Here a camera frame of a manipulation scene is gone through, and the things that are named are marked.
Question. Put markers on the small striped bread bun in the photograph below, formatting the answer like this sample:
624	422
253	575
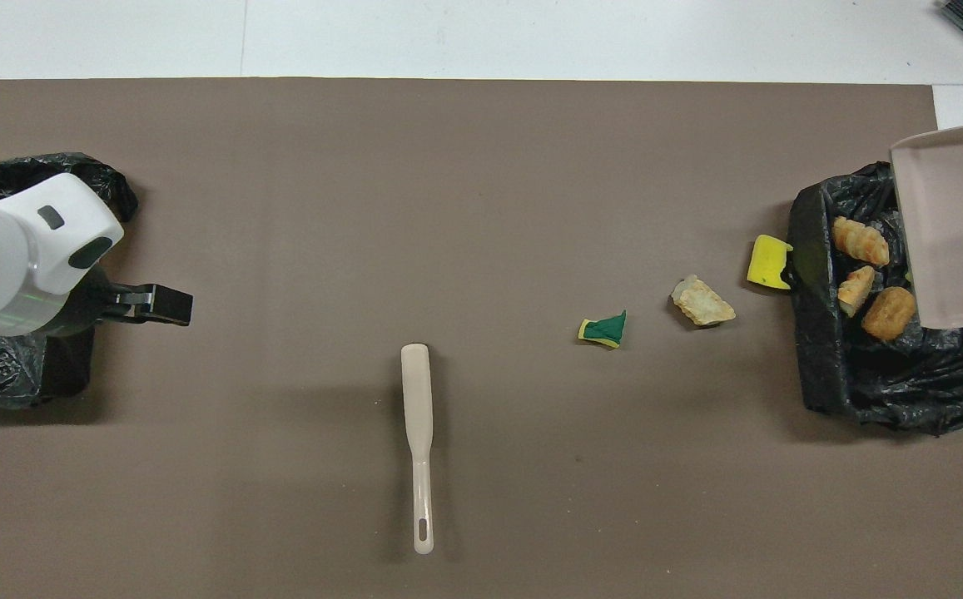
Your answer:
856	291

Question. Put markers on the brown table mat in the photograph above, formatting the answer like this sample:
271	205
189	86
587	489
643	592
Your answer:
448	166

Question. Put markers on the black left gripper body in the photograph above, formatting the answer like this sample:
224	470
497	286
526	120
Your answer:
94	304

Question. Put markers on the long twisted croissant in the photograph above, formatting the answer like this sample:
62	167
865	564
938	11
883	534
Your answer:
861	241

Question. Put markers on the black bag lined pink bin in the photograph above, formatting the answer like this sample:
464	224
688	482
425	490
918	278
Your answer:
32	374

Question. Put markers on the beige hand brush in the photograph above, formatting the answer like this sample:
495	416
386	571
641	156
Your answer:
417	399

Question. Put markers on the brown bread roll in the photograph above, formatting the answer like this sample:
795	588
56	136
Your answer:
889	314

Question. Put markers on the green and yellow sponge piece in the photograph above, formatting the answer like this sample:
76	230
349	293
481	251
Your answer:
610	327

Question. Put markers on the yellow sponge block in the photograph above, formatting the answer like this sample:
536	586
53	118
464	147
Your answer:
768	262

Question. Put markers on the beige plastic dustpan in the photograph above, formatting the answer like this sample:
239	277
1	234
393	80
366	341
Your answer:
955	225

